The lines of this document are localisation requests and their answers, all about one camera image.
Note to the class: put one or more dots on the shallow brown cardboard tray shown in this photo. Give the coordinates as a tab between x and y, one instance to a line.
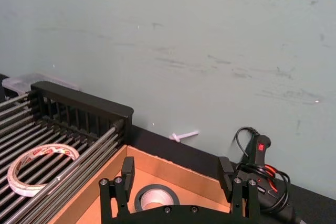
183	176

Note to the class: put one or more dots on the roll of white tape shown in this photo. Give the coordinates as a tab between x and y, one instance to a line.
15	182

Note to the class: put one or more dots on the plain pale wall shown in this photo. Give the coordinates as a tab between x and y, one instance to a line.
183	24

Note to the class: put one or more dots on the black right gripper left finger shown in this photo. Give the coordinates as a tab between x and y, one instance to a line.
128	171

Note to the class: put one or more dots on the roll of silver tape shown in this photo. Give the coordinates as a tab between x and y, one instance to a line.
157	197

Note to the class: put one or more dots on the clear plastic case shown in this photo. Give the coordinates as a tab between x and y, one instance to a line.
18	82

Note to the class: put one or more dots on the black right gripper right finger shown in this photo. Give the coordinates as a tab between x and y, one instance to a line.
225	174

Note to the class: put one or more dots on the small white plastic piece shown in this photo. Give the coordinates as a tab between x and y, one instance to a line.
187	134

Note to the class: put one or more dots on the black rack with steel bars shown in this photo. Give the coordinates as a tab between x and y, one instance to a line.
86	100

